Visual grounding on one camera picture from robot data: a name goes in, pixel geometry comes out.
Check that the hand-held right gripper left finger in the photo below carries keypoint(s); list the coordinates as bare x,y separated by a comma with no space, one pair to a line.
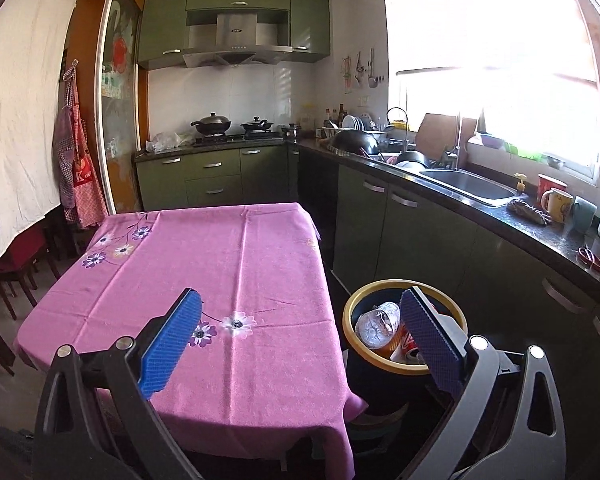
172,340

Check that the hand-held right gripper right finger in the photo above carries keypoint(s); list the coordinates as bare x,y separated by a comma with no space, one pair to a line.
430,340

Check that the crushed red soda can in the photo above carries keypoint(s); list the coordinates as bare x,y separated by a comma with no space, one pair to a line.
407,342

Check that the clear plastic bottle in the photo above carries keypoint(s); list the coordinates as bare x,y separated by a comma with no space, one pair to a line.
377,325

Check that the black bin with yellow rim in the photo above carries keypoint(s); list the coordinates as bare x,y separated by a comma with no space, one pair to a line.
375,390

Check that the wooden chair with red cushion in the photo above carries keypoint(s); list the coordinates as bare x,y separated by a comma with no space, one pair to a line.
20,260

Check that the pink floral tablecloth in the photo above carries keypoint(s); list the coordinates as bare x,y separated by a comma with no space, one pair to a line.
205,260

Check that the long sink base cabinet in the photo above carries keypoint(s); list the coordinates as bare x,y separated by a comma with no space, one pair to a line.
430,245

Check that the red checked apron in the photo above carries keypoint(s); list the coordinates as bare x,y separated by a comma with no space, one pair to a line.
90,195

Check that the pink checked apron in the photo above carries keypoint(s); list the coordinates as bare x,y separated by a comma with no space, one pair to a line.
62,150

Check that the white hanging sheet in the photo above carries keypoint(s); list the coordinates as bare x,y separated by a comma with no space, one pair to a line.
20,110

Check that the steel kitchen sink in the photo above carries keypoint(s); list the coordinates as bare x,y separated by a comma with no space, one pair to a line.
470,187

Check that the black stone countertop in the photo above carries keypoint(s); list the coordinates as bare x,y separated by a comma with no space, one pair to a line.
555,240

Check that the dark crumpled cloth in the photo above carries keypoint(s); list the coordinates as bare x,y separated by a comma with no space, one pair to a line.
527,211

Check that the green drawer base cabinet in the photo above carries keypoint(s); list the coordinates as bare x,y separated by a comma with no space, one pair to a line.
215,175

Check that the soap pump dispenser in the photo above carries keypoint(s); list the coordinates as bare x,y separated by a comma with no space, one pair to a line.
520,186

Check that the red scissors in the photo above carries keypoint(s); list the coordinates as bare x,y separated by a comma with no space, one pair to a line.
591,257

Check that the glass sliding door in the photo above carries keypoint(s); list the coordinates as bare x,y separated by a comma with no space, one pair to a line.
120,110

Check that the black cooking pot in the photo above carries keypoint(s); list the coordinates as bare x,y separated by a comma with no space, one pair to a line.
411,159

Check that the cream mug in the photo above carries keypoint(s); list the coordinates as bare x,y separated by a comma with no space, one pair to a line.
560,207

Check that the steel kitchen faucet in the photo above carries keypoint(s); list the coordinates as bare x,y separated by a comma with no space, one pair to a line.
455,152

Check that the red mug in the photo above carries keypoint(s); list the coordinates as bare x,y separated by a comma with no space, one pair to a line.
550,184

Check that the clear plastic bag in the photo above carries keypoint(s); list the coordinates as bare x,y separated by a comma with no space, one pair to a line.
164,142

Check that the teal mug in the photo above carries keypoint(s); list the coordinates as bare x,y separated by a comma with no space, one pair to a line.
584,215

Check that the wooden cutting board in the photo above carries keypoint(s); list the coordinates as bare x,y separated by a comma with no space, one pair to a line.
442,135

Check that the purple bowl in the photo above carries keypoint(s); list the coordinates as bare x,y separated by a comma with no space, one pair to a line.
492,141

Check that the large black wok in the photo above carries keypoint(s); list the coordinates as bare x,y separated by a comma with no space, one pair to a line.
357,142

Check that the green plastic bowls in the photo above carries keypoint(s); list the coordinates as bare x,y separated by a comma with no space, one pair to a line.
522,151

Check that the black gas stove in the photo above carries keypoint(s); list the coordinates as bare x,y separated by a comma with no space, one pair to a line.
240,139

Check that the black lidded wok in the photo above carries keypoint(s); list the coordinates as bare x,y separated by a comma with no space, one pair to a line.
211,126

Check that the small steel bowl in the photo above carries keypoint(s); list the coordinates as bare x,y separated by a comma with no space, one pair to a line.
555,161

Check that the dish rack with plates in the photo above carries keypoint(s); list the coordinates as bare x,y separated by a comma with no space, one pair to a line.
360,124

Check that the black lidded frying pan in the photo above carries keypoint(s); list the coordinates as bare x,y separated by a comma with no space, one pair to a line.
255,126

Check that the small steel pot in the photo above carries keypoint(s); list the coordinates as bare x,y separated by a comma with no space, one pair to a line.
291,131

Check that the group of condiment bottles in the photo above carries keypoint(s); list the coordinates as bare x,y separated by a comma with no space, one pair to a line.
334,117

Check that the yellow oil bottle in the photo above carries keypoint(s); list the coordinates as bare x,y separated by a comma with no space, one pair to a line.
307,119

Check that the green upper cabinets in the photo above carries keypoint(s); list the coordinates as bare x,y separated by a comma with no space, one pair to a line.
160,25

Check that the hanging kitchen utensils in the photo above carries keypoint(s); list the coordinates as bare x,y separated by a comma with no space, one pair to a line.
362,72

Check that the bright kitchen window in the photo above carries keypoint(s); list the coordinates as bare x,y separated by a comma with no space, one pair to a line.
490,60

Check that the steel range hood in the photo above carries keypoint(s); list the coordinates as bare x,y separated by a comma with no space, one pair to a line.
237,40

